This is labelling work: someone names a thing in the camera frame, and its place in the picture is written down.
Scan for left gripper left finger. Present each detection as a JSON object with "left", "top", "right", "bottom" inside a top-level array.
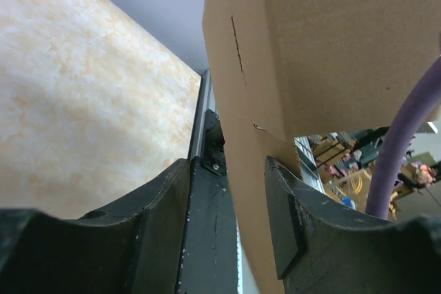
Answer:
[{"left": 1, "top": 159, "right": 190, "bottom": 293}]

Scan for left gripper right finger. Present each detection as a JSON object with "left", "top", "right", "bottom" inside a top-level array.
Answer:
[{"left": 265, "top": 157, "right": 440, "bottom": 293}]

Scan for brown cardboard box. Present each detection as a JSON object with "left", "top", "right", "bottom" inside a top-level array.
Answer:
[{"left": 203, "top": 0, "right": 440, "bottom": 293}]

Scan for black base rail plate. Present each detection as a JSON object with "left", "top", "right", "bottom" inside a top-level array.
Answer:
[{"left": 175, "top": 109, "right": 238, "bottom": 293}]

